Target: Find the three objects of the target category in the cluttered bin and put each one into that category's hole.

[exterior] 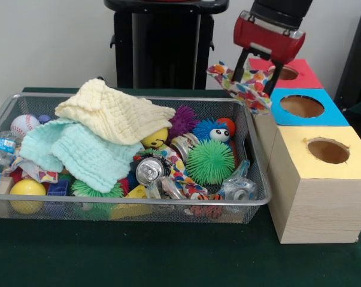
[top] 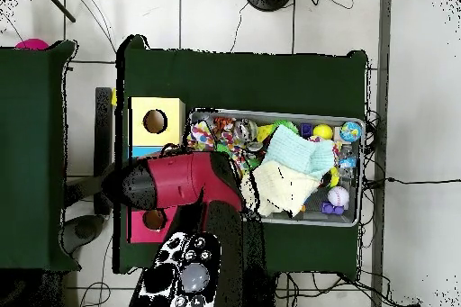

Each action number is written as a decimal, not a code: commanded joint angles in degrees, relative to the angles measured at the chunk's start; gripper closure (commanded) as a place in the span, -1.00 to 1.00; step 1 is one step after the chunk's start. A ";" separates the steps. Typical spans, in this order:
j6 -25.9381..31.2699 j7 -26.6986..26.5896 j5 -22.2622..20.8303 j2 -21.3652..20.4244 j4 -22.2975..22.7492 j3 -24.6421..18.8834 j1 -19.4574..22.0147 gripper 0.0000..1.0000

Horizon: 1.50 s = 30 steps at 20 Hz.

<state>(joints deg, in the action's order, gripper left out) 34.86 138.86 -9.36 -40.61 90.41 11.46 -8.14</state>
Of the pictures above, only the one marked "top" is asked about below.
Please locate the cream yellow cloth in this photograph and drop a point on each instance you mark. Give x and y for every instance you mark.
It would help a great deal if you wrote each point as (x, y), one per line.
(284, 188)

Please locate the blue globe ball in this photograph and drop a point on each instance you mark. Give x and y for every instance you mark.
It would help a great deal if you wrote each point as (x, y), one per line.
(351, 131)

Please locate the plain yellow ball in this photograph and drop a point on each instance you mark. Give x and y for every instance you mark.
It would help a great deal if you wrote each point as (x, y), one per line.
(323, 132)

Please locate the wooden box with three holes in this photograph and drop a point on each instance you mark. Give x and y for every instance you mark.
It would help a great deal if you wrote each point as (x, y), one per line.
(155, 121)

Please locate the polka dot colourful cloth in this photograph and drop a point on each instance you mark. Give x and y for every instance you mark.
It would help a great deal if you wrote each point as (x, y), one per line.
(202, 135)

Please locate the clear shallow mesh bin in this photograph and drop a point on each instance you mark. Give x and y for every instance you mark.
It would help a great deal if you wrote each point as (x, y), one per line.
(353, 177)

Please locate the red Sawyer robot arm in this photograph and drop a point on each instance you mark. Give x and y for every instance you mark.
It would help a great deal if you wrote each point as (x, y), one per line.
(180, 177)

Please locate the magenta bowl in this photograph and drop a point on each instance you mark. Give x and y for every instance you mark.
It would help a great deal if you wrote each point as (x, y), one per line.
(32, 45)

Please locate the crushed silver can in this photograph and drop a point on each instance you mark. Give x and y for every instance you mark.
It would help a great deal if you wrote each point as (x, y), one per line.
(246, 130)

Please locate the black rod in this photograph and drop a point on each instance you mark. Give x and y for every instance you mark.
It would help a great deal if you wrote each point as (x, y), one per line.
(57, 3)

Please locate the mint green cloth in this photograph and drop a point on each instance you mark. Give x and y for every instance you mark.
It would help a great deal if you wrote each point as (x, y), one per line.
(295, 150)

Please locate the white baseball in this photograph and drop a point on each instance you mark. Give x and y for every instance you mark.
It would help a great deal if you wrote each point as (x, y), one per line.
(338, 196)

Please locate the side table with green cloth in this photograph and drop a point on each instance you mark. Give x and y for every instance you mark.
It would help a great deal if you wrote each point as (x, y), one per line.
(32, 170)

